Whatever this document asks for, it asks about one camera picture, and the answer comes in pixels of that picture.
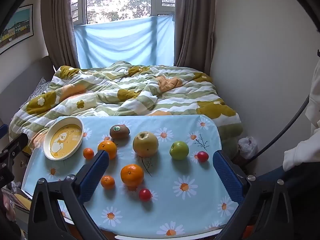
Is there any wall poster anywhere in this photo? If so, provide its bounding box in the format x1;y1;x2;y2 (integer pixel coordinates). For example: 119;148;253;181
0;4;34;55

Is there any brown curtain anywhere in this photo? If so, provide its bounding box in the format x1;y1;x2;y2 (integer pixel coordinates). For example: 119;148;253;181
174;0;216;77
41;0;81;69

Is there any window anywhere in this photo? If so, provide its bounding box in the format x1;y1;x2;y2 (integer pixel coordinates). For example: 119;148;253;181
71;0;177;26

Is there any medium orange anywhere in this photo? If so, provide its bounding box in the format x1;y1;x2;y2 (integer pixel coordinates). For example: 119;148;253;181
97;140;118;160

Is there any brown kiwi with green sticker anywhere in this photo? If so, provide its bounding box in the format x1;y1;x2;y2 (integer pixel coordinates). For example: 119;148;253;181
109;124;130;140

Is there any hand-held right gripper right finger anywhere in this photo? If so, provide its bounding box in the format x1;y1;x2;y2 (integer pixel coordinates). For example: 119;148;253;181
212;150;298;240

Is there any light blue daisy tablecloth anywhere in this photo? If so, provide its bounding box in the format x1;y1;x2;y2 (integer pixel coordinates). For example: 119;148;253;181
24;114;242;237

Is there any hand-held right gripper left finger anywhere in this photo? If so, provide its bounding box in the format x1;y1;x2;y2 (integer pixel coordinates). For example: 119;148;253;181
27;150;110;240

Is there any large orange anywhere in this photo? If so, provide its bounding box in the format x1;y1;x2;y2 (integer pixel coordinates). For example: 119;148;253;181
120;164;145;187

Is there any white plastic bag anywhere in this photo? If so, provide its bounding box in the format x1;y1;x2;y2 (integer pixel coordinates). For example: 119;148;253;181
237;136;258;159

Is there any large yellow-brown apple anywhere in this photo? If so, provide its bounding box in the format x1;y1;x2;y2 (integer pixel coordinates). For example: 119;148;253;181
132;131;159;158

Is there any grey patterned bed sheet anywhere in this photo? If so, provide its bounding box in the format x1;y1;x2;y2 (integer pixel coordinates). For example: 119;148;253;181
19;77;54;110

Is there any person's white sweater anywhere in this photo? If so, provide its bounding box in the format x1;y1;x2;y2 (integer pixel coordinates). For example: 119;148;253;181
305;62;320;132

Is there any cream bowl with bear print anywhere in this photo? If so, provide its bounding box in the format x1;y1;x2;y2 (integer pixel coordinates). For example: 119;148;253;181
43;117;85;160

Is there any green striped floral blanket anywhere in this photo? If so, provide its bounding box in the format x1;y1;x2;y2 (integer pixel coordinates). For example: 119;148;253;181
9;61;244;155

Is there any light blue window cloth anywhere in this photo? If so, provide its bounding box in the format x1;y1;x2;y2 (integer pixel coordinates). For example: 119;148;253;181
74;15;175;69

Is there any black cable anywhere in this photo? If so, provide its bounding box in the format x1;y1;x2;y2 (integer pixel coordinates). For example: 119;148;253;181
244;95;312;167

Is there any green apple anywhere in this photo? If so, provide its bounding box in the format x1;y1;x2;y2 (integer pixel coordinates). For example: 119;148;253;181
169;141;190;160

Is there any bed headboard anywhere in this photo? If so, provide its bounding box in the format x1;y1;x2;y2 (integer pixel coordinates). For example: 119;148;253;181
0;56;54;110

